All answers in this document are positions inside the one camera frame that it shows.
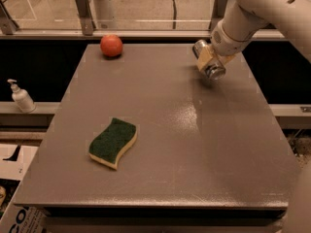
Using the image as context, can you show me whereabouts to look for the white pump bottle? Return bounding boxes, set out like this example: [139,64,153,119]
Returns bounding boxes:
[8,79,36,113]

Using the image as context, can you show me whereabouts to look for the printed cardboard box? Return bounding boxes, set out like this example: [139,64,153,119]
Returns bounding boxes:
[0,204,46,233]

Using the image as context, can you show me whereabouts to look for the green yellow sponge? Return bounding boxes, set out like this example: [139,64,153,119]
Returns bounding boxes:
[88,117,137,170]

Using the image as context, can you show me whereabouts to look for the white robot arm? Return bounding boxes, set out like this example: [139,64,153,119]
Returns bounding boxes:
[192,0,311,233]

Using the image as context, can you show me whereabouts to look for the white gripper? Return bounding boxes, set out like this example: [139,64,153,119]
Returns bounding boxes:
[197,19,251,72]

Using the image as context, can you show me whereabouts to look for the metal bracket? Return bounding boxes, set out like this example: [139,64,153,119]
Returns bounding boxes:
[0,0,18,35]
[75,0,95,36]
[209,0,228,31]

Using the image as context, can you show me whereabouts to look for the red apple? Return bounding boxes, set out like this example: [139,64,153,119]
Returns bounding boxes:
[100,35,122,57]

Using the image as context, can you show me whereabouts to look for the right metal bracket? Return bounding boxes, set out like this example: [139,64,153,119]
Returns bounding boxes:
[209,0,228,31]

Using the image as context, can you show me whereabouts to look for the white cardboard box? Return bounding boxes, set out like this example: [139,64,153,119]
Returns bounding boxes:
[0,144,38,181]

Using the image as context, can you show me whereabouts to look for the red bull can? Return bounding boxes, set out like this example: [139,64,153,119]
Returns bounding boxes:
[192,40,225,81]

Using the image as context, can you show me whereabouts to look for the far left metal bracket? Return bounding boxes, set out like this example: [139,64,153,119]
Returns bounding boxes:
[0,0,18,35]

